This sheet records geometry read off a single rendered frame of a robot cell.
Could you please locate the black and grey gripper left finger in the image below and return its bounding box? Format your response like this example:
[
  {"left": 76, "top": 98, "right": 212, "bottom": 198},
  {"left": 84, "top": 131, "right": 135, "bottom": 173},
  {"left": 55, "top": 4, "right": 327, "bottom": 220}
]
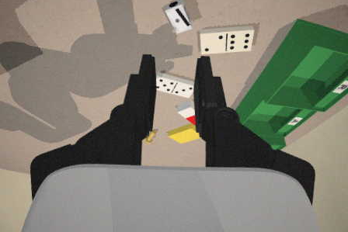
[{"left": 30, "top": 54, "right": 157, "bottom": 199}]

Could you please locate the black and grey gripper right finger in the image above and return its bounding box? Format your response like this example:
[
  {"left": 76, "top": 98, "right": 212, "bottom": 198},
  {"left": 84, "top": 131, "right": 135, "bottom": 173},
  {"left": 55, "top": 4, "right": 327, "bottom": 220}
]
[{"left": 193, "top": 56, "right": 315, "bottom": 204}]

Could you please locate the brass bolt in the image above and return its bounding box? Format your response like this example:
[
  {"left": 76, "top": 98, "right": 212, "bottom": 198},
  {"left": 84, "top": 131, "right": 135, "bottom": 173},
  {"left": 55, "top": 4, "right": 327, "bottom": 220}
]
[{"left": 144, "top": 130, "right": 156, "bottom": 144}]

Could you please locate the yellow sticky note pad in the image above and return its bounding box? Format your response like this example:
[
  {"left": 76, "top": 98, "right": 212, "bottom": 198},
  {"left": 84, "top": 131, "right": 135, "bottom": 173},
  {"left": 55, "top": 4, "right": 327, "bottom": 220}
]
[{"left": 168, "top": 123, "right": 200, "bottom": 144}]

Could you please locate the green rack of bins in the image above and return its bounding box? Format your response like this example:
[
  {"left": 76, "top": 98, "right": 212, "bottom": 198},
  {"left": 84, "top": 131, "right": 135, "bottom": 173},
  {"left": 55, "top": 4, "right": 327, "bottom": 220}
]
[{"left": 235, "top": 19, "right": 348, "bottom": 150}]

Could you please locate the silver pencil sharpener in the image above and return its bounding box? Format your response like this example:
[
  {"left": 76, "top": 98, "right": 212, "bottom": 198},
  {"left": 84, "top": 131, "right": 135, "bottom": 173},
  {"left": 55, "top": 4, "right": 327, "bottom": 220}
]
[{"left": 165, "top": 0, "right": 192, "bottom": 34}]

